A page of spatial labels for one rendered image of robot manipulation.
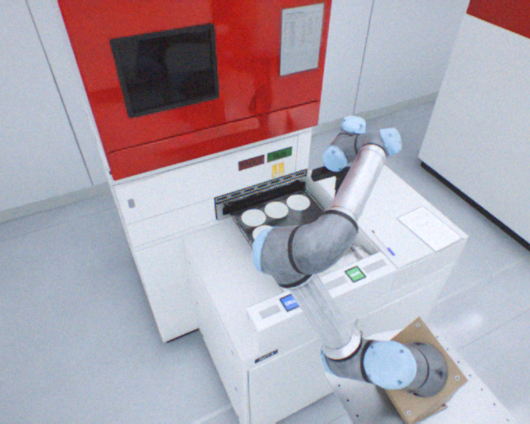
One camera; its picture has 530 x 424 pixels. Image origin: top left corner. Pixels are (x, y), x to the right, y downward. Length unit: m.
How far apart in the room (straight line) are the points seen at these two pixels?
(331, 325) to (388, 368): 0.17
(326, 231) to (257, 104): 0.71
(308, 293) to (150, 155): 0.72
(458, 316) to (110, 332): 2.02
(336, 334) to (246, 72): 0.86
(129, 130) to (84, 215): 1.96
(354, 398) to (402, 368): 0.31
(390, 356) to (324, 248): 0.38
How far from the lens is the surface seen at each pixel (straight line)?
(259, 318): 1.34
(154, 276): 1.92
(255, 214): 1.73
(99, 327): 2.61
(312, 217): 1.74
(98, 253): 2.97
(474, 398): 1.53
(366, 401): 1.42
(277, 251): 0.95
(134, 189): 1.56
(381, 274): 1.51
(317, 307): 1.08
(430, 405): 1.36
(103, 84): 1.29
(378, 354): 1.16
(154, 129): 1.39
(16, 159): 3.19
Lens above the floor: 2.10
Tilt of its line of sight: 43 degrees down
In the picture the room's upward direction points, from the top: 1 degrees clockwise
